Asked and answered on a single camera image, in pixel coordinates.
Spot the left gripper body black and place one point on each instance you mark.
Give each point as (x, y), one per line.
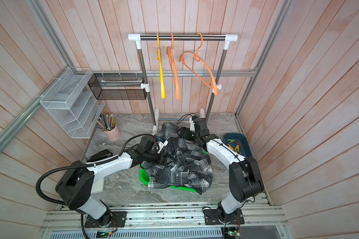
(157, 158)

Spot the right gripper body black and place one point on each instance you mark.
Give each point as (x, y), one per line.
(189, 135)

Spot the grey plaid shirt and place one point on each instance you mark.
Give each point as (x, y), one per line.
(170, 132)

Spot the yellow plastic hanger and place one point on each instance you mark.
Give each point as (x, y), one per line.
(161, 77)

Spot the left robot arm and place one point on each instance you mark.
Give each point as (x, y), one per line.
(75, 186)

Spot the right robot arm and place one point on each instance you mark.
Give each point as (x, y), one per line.
(245, 179)

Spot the green plastic basket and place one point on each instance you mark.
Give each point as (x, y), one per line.
(187, 169)

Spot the pink pencil cup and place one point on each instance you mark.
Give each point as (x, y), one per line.
(108, 124)

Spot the dark teal tray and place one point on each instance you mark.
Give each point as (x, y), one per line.
(239, 143)

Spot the black stapler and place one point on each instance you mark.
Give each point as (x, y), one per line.
(99, 156)

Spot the white booklet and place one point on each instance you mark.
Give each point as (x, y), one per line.
(98, 186)

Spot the metal clothes rack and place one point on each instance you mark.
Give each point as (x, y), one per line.
(213, 85)

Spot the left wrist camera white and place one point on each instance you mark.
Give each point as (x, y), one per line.
(161, 144)

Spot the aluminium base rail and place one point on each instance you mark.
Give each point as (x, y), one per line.
(178, 220)

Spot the black mesh wall basket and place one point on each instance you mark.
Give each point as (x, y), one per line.
(116, 86)

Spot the white wire mesh shelf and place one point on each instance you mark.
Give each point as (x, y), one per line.
(72, 104)

